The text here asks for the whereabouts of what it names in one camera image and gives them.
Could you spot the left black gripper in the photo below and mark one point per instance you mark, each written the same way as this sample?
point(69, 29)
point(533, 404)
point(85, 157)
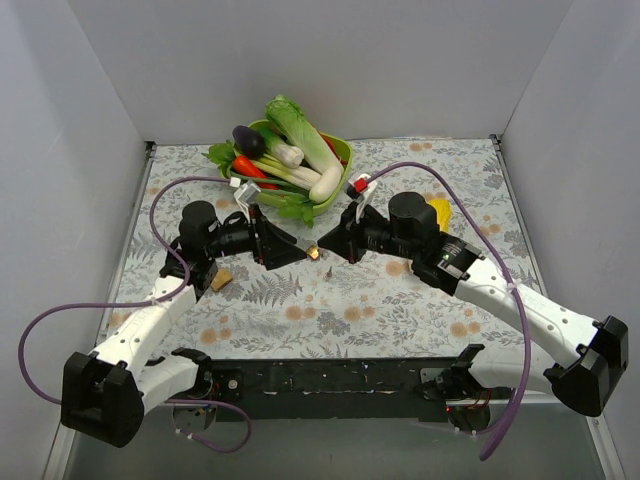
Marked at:
point(256, 237)

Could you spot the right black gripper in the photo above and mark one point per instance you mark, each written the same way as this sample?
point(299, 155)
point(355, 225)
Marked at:
point(355, 238)

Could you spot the small brass padlock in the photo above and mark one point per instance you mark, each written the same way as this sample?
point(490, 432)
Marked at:
point(313, 252)

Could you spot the large brass padlock with keys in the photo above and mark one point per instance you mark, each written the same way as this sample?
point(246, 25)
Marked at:
point(221, 279)

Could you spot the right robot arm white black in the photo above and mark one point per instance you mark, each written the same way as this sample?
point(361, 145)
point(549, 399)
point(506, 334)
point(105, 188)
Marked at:
point(573, 357)

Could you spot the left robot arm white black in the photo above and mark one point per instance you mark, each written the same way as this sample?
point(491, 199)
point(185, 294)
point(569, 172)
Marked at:
point(107, 393)

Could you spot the green celery leaves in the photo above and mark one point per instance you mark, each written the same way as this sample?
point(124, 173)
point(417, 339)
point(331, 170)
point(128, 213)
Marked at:
point(297, 208)

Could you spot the green long beans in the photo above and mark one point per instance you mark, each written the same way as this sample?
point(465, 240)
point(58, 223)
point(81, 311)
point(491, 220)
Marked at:
point(284, 187)

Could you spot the floral table mat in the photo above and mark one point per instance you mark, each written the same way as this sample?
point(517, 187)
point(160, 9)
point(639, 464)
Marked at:
point(328, 307)

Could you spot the white radish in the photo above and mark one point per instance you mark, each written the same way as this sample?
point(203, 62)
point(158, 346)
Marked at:
point(326, 185)

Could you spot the green plastic basket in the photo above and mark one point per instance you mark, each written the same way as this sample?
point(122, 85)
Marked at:
point(298, 173)

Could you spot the red orange pepper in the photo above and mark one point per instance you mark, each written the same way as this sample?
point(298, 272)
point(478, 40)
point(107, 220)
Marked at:
point(244, 166)

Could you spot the white green leek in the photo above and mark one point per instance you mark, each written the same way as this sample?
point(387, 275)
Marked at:
point(289, 155)

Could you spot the yellow napa cabbage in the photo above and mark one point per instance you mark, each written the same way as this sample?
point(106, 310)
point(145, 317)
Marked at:
point(443, 212)

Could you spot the purple eggplant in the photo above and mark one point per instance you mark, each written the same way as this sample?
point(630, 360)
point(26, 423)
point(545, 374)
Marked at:
point(249, 141)

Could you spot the green napa cabbage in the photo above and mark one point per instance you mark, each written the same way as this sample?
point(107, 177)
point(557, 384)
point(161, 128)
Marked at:
point(290, 120)

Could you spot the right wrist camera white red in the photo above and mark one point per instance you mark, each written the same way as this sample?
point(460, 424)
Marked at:
point(361, 189)

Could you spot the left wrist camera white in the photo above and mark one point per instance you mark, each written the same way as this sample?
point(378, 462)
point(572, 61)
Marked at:
point(244, 194)

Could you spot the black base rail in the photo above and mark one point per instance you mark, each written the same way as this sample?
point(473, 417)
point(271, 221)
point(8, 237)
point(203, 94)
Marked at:
point(318, 389)

